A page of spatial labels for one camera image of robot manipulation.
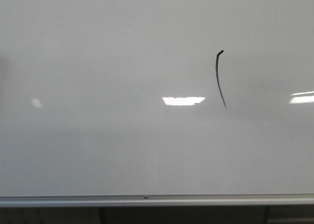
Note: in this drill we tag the white whiteboard with aluminium frame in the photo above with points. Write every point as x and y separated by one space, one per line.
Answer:
156 102

